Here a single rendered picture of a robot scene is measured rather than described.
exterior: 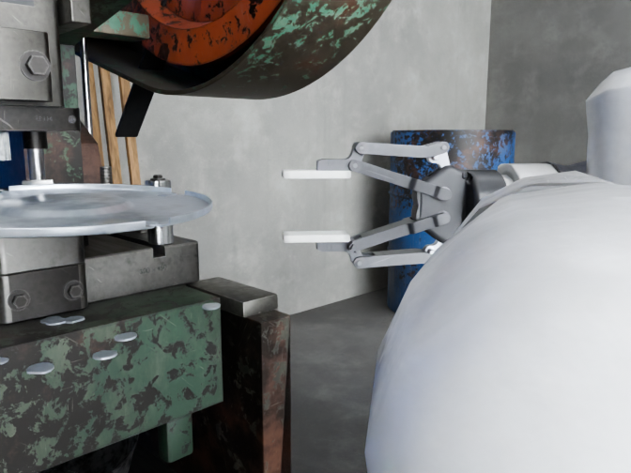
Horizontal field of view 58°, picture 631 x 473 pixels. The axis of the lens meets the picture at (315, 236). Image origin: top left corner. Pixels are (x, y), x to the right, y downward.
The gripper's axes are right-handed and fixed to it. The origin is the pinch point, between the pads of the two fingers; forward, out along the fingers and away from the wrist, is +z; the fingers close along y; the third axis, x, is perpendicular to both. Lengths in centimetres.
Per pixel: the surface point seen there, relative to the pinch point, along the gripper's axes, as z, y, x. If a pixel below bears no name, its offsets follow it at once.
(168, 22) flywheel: 21, 27, -49
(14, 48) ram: 33.1, 17.0, -11.9
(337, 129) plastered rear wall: -34, 9, -227
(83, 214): 21.6, 0.1, 5.8
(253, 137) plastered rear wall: 7, 6, -194
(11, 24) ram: 34.3, 20.0, -14.8
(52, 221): 23.3, -0.1, 8.7
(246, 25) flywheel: 6.9, 23.3, -30.5
